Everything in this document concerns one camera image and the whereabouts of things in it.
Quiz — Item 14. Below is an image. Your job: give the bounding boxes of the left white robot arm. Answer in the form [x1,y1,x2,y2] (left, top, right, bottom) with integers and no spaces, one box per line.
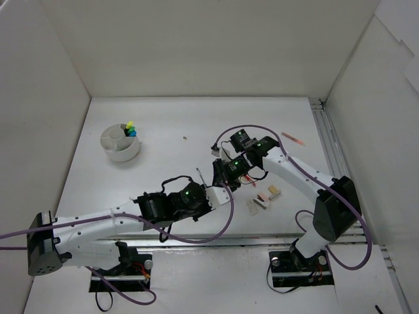
[26,182,232,276]

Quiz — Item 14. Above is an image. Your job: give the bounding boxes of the pink pen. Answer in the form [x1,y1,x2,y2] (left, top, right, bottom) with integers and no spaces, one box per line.
[281,131,306,147]

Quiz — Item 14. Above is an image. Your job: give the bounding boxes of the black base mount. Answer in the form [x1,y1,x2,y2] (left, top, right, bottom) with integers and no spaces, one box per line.
[266,250,335,294]
[96,252,153,292]

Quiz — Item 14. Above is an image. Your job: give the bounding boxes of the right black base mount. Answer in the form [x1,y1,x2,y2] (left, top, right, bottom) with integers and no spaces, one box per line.
[266,250,335,294]

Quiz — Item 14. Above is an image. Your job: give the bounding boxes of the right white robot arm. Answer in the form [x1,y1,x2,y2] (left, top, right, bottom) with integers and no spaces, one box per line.
[212,126,364,270]

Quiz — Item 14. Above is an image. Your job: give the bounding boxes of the aluminium rail right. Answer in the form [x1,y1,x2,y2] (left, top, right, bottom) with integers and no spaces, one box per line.
[308,98,411,313]

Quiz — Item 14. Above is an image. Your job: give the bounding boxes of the white eraser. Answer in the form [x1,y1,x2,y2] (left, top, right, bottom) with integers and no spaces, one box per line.
[268,192,281,201]

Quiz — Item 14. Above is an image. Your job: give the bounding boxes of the aluminium rail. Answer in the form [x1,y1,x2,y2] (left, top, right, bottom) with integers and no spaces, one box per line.
[308,98,411,313]
[94,232,367,249]

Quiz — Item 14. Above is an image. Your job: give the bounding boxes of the yellow eraser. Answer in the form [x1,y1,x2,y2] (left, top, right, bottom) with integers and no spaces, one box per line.
[268,185,278,194]

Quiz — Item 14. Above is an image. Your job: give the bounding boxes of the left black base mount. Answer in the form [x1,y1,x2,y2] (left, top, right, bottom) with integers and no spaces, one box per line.
[96,252,153,292]

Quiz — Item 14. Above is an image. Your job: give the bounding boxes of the red gel pen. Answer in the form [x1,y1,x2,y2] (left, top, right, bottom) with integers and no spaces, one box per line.
[244,175,256,187]

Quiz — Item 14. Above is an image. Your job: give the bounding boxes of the white round divided container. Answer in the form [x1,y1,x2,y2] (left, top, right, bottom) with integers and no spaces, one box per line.
[100,123,141,162]

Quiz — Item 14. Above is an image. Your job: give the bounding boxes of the aluminium rail front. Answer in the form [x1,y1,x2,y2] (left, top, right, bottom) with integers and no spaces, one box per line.
[94,232,367,249]

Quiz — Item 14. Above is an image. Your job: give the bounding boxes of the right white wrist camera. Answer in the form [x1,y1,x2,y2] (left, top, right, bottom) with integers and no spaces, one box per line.
[211,144,231,161]

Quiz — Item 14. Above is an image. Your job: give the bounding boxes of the blue gel pen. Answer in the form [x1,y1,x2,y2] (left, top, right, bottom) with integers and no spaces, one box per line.
[196,167,208,188]

